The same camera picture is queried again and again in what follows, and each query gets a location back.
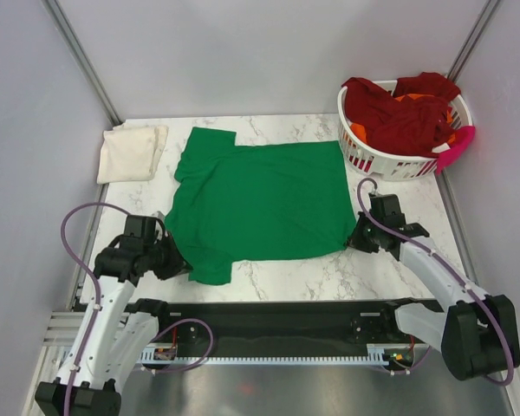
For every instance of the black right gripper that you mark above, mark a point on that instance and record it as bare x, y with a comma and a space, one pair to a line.
355, 239

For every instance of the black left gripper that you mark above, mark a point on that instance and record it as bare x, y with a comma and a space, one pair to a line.
178, 264

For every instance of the green t shirt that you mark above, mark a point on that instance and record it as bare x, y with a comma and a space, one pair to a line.
257, 203

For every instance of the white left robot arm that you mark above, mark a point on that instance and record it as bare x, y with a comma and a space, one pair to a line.
114, 331

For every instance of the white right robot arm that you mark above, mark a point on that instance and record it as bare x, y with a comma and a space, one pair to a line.
475, 332

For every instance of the white plastic laundry basket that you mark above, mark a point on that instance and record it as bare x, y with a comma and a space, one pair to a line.
366, 160

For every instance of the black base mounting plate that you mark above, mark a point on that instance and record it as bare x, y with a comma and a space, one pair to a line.
279, 327

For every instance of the cream folded t shirt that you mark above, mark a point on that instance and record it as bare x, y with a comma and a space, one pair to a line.
131, 154

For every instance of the dark red t shirt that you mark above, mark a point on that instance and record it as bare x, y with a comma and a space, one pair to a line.
407, 127

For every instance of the pink t shirt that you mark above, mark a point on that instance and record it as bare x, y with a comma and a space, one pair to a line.
463, 137

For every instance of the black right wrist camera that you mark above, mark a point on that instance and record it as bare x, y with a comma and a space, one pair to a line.
386, 209

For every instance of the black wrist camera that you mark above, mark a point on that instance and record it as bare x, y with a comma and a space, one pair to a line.
386, 209
145, 227

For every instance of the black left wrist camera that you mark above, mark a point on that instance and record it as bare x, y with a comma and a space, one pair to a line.
145, 227

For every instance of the white slotted cable duct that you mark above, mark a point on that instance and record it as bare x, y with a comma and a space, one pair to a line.
370, 356

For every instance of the right aluminium corner post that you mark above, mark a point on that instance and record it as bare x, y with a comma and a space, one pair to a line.
473, 38

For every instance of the aluminium corner post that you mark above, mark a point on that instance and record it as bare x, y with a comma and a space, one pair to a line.
64, 26
473, 38

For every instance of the left aluminium corner post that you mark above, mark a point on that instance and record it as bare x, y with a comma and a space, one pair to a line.
64, 26

